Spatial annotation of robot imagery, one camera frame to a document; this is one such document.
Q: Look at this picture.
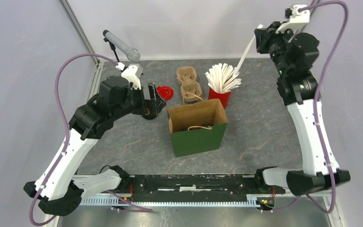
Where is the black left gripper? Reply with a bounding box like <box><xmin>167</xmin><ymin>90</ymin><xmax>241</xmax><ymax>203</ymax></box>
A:
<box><xmin>112</xmin><ymin>82</ymin><xmax>166</xmax><ymax>121</ymax></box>

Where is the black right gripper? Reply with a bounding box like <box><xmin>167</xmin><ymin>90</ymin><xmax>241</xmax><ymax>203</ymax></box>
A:
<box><xmin>256</xmin><ymin>21</ymin><xmax>297</xmax><ymax>76</ymax></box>

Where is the single white straw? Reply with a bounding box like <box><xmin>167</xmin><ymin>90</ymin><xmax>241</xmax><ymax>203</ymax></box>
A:
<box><xmin>233</xmin><ymin>35</ymin><xmax>256</xmax><ymax>76</ymax></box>

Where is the brown paper bag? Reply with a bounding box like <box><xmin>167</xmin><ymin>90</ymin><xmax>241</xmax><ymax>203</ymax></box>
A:
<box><xmin>167</xmin><ymin>99</ymin><xmax>228</xmax><ymax>133</ymax></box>

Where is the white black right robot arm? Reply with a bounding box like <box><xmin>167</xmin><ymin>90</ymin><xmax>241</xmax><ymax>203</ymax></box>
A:
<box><xmin>254</xmin><ymin>21</ymin><xmax>351</xmax><ymax>196</ymax></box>

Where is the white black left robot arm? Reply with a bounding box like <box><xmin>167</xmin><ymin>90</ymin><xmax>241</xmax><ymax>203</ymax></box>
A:
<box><xmin>24</xmin><ymin>76</ymin><xmax>166</xmax><ymax>216</ymax></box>

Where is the brown cardboard cup carrier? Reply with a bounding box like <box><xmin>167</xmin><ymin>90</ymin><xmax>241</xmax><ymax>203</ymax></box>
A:
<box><xmin>176</xmin><ymin>66</ymin><xmax>203</xmax><ymax>103</ymax></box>

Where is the grey microphone on stand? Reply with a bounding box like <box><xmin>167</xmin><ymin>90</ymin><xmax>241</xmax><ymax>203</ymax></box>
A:
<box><xmin>103</xmin><ymin>30</ymin><xmax>140</xmax><ymax>61</ymax></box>

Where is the red cylindrical straw holder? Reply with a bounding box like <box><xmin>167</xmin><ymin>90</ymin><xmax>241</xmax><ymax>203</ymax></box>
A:
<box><xmin>208</xmin><ymin>88</ymin><xmax>231</xmax><ymax>109</ymax></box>

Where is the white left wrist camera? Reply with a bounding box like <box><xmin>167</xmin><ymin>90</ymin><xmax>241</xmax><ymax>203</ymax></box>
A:
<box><xmin>115</xmin><ymin>62</ymin><xmax>143</xmax><ymax>89</ymax></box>

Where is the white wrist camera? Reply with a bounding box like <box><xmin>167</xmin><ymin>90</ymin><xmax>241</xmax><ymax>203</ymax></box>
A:
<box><xmin>115</xmin><ymin>62</ymin><xmax>143</xmax><ymax>89</ymax></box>
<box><xmin>276</xmin><ymin>4</ymin><xmax>311</xmax><ymax>34</ymax></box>

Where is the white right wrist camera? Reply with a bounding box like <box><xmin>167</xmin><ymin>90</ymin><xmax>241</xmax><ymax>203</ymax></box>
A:
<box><xmin>276</xmin><ymin>4</ymin><xmax>311</xmax><ymax>34</ymax></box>

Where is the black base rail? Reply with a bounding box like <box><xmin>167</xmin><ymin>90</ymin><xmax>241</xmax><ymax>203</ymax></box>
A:
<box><xmin>106</xmin><ymin>174</ymin><xmax>287</xmax><ymax>204</ymax></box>

